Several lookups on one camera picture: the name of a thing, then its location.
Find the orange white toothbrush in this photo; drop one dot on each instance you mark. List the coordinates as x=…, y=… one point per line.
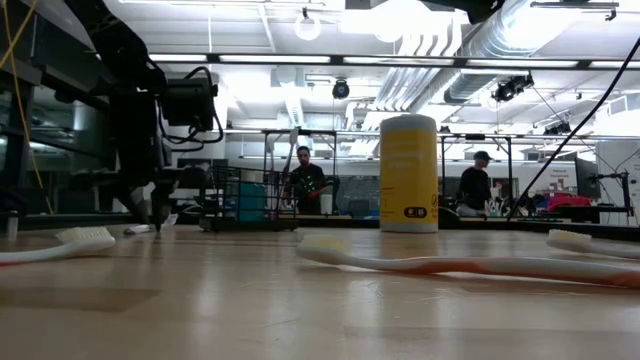
x=570, y=241
x=85, y=240
x=450, y=265

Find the black metal workstation frame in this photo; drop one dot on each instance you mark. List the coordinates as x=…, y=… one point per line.
x=475, y=136
x=320, y=132

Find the red bag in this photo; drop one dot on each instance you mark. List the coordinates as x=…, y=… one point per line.
x=567, y=202

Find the black hanging spotlight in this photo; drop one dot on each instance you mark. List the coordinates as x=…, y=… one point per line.
x=341, y=90

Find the yellow wipes canister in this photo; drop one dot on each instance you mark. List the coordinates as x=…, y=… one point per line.
x=407, y=175

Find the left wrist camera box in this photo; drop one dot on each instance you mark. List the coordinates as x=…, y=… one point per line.
x=190, y=102

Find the small white post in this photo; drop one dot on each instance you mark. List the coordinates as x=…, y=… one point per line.
x=13, y=225

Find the black track light cluster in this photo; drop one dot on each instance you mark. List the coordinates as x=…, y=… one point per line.
x=512, y=89
x=557, y=129

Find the white cylinder container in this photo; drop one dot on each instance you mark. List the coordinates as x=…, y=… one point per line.
x=326, y=204

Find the black computer monitor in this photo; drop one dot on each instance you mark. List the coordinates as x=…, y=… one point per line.
x=586, y=177
x=195, y=175

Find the black table frame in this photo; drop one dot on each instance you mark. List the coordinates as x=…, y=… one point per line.
x=340, y=223

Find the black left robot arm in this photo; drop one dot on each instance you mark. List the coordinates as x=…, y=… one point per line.
x=135, y=130

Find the silver air duct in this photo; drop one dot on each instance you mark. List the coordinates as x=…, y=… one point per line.
x=480, y=75

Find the person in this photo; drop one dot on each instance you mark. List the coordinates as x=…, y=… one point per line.
x=306, y=182
x=474, y=187

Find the long white light strip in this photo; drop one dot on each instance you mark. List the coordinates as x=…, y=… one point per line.
x=520, y=63
x=180, y=57
x=615, y=65
x=275, y=59
x=400, y=60

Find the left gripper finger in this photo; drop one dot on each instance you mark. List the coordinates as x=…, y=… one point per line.
x=160, y=200
x=140, y=202

